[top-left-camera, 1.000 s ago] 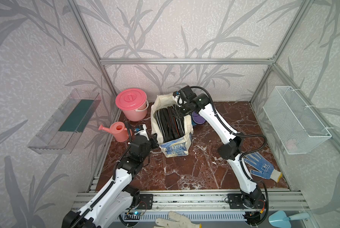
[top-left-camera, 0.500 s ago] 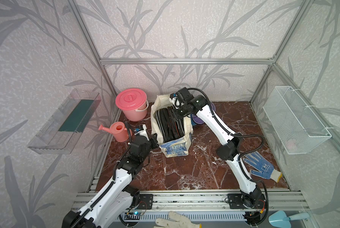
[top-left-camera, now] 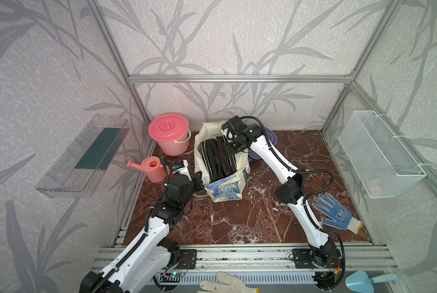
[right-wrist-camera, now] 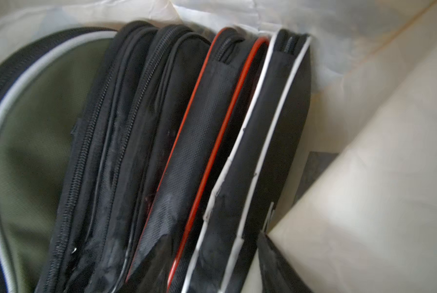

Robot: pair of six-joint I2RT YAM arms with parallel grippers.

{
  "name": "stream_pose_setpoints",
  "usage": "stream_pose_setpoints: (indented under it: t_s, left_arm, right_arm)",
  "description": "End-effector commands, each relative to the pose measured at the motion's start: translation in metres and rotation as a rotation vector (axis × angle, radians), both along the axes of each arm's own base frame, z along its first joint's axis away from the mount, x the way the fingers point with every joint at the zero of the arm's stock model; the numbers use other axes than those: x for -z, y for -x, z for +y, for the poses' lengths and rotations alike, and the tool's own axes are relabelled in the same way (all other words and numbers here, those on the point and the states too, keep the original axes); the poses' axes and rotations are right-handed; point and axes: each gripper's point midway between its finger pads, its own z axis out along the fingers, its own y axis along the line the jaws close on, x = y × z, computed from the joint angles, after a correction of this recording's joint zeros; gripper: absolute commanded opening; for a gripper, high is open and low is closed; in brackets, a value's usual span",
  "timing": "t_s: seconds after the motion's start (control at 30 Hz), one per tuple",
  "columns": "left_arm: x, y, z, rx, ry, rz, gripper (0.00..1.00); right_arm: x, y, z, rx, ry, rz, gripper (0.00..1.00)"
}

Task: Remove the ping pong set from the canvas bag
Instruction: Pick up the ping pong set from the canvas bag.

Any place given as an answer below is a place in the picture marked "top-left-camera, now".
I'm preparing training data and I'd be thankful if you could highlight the canvas tote bag starry print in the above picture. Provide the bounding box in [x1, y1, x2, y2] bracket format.
[194, 121, 250, 203]

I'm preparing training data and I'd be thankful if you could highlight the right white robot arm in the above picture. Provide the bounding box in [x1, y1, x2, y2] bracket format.
[221, 116, 338, 268]

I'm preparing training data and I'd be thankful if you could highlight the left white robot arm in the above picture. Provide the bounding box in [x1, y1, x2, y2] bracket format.
[79, 172, 205, 293]

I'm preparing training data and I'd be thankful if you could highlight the red trimmed paddle case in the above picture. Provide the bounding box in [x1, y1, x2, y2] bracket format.
[222, 146, 236, 177]

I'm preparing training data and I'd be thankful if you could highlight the green paddle case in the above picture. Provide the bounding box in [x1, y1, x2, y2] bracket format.
[199, 140, 217, 183]

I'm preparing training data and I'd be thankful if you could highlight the pink watering can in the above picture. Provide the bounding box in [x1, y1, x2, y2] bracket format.
[126, 156, 166, 183]

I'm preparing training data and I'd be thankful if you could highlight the pink bucket with lid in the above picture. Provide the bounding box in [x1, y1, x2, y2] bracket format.
[148, 113, 191, 156]

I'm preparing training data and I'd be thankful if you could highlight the white work glove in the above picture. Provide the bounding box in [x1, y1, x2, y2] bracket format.
[198, 272, 260, 293]

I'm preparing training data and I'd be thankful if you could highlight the blue dotted work glove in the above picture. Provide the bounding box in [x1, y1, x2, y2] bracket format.
[312, 192, 363, 234]

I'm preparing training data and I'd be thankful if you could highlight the light blue garden trowel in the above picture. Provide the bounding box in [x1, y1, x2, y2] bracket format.
[345, 271, 399, 293]

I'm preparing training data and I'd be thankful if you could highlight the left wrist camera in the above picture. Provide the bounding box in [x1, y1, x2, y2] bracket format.
[173, 160, 191, 180]

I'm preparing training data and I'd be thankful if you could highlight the aluminium cage frame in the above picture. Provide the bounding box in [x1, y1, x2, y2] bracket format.
[84, 0, 437, 250]

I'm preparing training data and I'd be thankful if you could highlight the clear plastic wall tray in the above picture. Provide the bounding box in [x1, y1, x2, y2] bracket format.
[35, 114, 131, 199]

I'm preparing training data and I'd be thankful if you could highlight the white wire wall basket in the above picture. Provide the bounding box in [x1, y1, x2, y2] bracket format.
[338, 111, 427, 199]

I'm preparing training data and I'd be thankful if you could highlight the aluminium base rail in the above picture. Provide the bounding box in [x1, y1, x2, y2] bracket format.
[90, 244, 399, 273]

